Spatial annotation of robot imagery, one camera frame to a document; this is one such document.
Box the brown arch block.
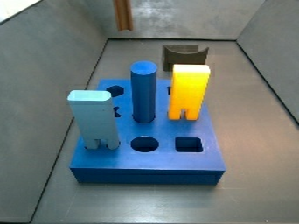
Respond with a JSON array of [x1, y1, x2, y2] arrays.
[[114, 0, 134, 31]]

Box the blue peg board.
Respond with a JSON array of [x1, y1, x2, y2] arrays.
[[70, 80, 226, 185]]

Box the dark blue cylinder peg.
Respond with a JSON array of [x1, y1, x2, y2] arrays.
[[131, 60, 158, 123]]

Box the light blue slotted block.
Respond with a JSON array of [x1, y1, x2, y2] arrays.
[[69, 90, 119, 150]]

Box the yellow slotted block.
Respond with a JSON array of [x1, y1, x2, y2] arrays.
[[169, 64, 211, 120]]

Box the dark grey curved stand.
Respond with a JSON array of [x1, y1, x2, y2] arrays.
[[163, 45, 210, 72]]

